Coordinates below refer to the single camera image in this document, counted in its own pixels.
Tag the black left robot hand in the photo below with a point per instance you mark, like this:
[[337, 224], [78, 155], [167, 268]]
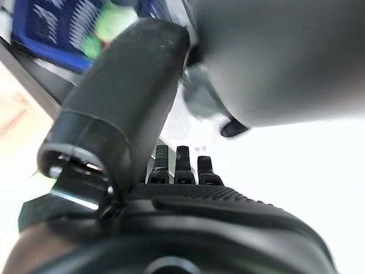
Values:
[[119, 94]]

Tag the blue plastic basket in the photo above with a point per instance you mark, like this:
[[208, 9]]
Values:
[[42, 25]]

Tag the green leafy vegetable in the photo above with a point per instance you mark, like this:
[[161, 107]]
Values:
[[111, 25]]

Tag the black robot foot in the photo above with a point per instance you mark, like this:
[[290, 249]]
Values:
[[233, 129]]

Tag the grey robot body shell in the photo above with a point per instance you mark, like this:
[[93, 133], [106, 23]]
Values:
[[273, 57]]

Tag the dark metal table frame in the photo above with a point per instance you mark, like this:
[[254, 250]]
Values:
[[34, 74]]

